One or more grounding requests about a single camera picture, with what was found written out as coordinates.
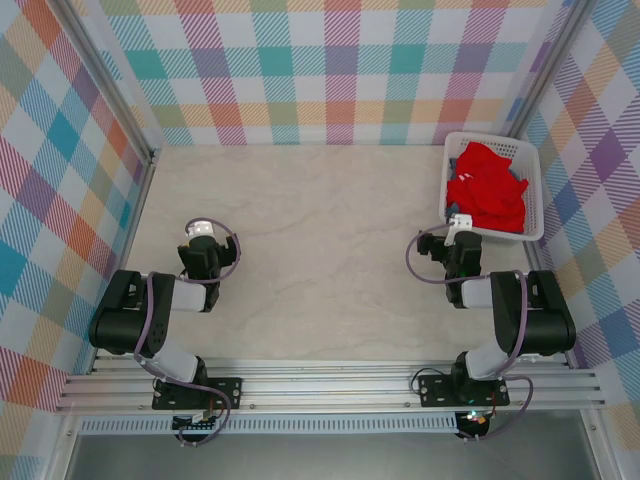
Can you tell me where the red t-shirt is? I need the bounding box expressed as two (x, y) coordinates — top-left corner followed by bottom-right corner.
(445, 141), (530, 234)

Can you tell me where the blue t-shirt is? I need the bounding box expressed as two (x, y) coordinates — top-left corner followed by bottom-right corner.
(444, 155), (526, 235)

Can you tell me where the white plastic laundry basket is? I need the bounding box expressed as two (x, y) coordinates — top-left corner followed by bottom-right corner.
(438, 131), (545, 244)

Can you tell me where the small black controller board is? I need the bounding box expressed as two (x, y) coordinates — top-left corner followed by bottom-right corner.
(171, 410), (224, 434)
(457, 409), (491, 437)

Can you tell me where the grey metal sheet panel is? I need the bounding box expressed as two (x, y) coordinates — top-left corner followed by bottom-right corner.
(64, 432), (601, 480)

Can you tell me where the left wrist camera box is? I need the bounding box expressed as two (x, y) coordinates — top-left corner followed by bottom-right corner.
(185, 218), (217, 239)

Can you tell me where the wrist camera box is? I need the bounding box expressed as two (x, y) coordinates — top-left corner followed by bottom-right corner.
(443, 213), (474, 247)
(185, 218), (217, 239)

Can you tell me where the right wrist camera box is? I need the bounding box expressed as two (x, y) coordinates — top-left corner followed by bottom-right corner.
(443, 213), (474, 247)

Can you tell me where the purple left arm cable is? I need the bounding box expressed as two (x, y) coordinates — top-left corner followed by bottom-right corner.
(132, 217), (243, 449)

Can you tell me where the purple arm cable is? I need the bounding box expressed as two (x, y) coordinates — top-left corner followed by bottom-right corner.
(132, 217), (243, 449)
(405, 223), (535, 444)

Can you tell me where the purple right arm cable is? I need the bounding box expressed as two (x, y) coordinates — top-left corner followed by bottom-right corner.
(405, 223), (535, 444)

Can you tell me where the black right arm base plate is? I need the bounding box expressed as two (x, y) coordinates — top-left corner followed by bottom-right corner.
(417, 372), (511, 409)

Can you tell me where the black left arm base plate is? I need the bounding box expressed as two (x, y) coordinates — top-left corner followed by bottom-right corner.
(151, 377), (244, 412)

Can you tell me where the aluminium mounting rail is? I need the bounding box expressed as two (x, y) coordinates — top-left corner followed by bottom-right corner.
(54, 357), (606, 414)

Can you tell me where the aluminium frame post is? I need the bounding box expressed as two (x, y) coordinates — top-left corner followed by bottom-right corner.
(48, 0), (165, 164)
(505, 0), (601, 144)

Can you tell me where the white slotted cable duct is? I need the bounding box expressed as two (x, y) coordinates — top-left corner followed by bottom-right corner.
(78, 412), (460, 435)

